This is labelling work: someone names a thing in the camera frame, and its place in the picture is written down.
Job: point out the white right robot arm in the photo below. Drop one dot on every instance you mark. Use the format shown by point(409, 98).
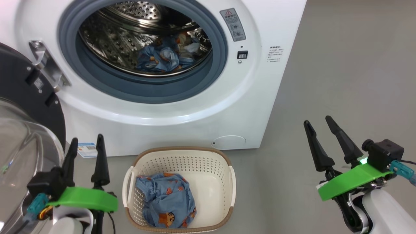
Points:
point(386, 211)

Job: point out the grey warning sticker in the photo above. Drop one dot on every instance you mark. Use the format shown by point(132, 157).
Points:
point(232, 24)

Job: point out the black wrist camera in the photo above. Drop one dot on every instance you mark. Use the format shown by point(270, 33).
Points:
point(45, 182)
point(386, 152)

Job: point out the washing machine glass door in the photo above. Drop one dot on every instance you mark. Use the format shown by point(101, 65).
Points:
point(19, 130)

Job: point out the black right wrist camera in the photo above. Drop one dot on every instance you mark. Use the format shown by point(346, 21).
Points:
point(386, 152)

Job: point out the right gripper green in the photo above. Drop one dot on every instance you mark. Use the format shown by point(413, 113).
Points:
point(351, 180)

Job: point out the blue energy label sticker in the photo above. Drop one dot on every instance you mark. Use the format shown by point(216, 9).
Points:
point(87, 150)

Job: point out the round white filter cover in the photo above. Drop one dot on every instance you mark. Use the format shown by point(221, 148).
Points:
point(229, 142)

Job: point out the white front-load washing machine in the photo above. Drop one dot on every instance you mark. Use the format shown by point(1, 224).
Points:
point(195, 110)

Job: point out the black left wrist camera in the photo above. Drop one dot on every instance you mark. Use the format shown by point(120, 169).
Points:
point(45, 182)

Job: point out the cream perforated plastic laundry basket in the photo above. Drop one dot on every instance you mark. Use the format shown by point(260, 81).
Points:
point(208, 182)

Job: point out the silver metal door hinge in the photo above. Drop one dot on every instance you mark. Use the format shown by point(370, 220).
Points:
point(48, 68)

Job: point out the blue cartoon print garment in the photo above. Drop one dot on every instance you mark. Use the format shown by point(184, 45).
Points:
point(165, 198)

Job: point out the blue cartoon garment white lining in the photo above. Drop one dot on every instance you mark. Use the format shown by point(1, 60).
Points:
point(162, 55)

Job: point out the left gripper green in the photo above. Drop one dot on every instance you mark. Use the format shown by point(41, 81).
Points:
point(87, 198)

